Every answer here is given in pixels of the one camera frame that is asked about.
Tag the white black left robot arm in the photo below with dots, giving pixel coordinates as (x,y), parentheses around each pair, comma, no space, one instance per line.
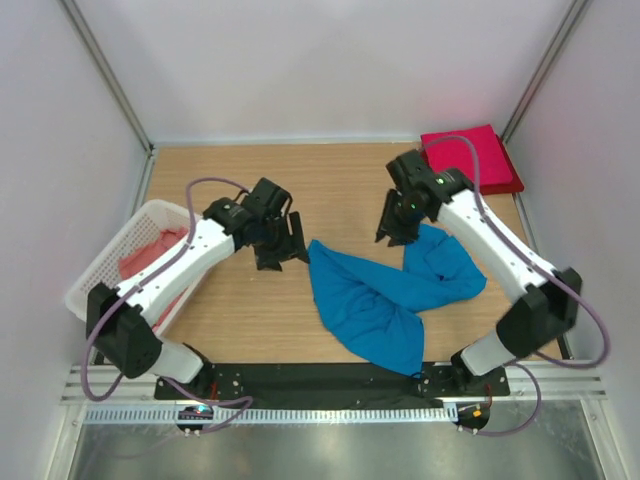
(120,319)

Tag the pink t shirt in basket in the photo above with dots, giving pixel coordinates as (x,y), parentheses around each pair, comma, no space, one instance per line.
(144,256)

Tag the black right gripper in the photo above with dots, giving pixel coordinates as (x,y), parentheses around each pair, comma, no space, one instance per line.
(387,228)

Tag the blue t shirt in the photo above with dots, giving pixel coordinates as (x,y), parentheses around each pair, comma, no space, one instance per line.
(373,309)

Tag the white slotted cable duct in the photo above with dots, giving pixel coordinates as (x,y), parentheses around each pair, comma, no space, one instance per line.
(184,414)

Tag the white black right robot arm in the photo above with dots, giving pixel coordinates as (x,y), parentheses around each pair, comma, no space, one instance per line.
(543,298)

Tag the aluminium rail frame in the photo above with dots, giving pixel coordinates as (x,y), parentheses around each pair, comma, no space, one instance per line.
(555,383)

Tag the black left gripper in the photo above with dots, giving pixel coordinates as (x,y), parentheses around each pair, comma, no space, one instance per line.
(295,243)

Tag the folded dark red t shirt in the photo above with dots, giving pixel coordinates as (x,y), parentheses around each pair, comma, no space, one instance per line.
(496,170)

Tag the white perforated plastic basket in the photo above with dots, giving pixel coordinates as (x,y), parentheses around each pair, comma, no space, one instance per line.
(142,228)

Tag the folded magenta t shirt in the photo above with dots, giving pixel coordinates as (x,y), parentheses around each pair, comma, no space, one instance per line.
(453,153)

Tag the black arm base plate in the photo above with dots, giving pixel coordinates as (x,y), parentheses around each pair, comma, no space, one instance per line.
(261,380)

